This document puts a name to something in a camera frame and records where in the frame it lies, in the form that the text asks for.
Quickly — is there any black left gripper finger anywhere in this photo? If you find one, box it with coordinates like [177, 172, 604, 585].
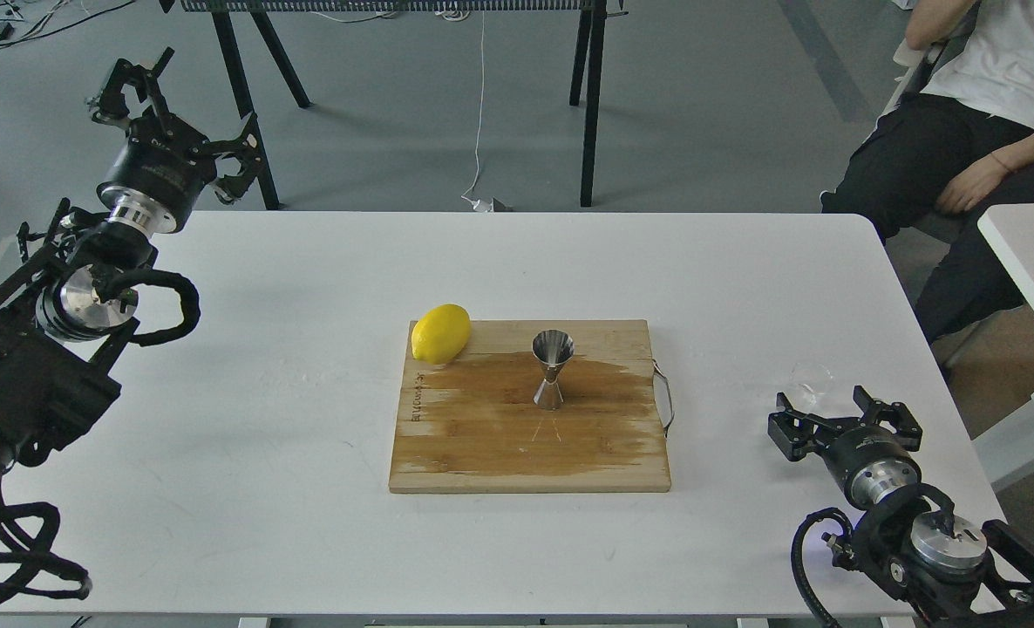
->
[85, 47, 175, 132]
[193, 112, 265, 204]

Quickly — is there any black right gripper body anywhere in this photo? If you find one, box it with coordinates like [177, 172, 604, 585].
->
[821, 427, 922, 510]

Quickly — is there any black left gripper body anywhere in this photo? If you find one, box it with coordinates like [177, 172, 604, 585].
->
[96, 113, 215, 234]

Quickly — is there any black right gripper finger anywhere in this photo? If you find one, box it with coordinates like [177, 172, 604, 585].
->
[853, 386, 923, 452]
[767, 391, 857, 462]

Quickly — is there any clear glass cup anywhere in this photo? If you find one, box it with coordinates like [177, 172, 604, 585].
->
[786, 361, 834, 408]

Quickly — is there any steel double jigger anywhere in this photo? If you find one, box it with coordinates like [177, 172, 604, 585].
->
[533, 329, 575, 411]

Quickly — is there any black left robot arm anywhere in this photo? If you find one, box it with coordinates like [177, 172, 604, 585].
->
[0, 48, 265, 604]

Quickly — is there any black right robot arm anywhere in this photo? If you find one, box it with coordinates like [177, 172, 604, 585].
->
[768, 386, 1034, 627]

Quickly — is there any person's hand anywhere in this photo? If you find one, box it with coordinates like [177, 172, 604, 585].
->
[935, 154, 1014, 215]

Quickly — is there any yellow lemon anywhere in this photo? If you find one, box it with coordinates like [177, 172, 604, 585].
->
[410, 304, 472, 365]

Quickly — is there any seated person white shirt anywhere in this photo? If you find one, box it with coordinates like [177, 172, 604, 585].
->
[820, 1, 1034, 343]

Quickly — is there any wooden cutting board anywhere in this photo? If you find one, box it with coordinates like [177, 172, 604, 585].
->
[388, 319, 671, 494]

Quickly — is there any floor cable bundle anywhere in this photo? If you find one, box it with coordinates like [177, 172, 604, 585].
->
[0, 0, 139, 62]

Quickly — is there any white hanging cable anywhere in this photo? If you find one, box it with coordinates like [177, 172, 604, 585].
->
[460, 10, 511, 214]

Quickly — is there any black metal frame table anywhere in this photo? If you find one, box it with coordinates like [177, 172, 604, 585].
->
[160, 1, 615, 209]

